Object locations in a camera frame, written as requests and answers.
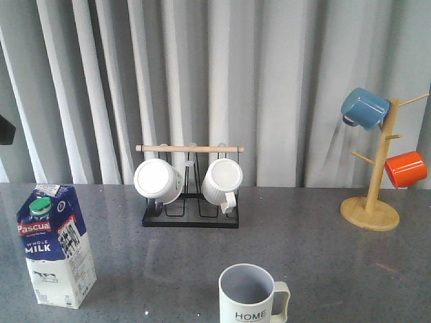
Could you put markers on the white HOME mug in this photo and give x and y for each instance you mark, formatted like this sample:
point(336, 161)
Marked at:
point(246, 294)

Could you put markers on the blue white milk carton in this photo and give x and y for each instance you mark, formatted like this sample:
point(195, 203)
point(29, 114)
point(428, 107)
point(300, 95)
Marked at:
point(56, 246)

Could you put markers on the ribbed white hanging mug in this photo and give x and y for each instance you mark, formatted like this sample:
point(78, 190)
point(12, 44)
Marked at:
point(222, 179)

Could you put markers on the smooth white hanging mug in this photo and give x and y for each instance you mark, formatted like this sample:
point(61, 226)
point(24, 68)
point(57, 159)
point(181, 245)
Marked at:
point(157, 179)

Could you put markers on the grey pleated curtain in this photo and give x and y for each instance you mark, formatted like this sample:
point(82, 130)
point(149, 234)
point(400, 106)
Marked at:
point(84, 82)

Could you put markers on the blue mug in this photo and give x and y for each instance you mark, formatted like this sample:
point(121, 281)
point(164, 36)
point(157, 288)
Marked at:
point(363, 108)

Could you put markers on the wooden mug tree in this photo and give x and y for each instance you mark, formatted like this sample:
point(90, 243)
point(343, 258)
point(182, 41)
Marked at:
point(369, 212)

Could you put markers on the orange mug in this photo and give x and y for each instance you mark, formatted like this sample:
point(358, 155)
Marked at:
point(406, 169)

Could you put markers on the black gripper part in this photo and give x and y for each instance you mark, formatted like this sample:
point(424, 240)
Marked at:
point(7, 131)

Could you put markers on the black wire mug rack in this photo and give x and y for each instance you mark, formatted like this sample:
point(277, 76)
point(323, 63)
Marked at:
point(190, 209)

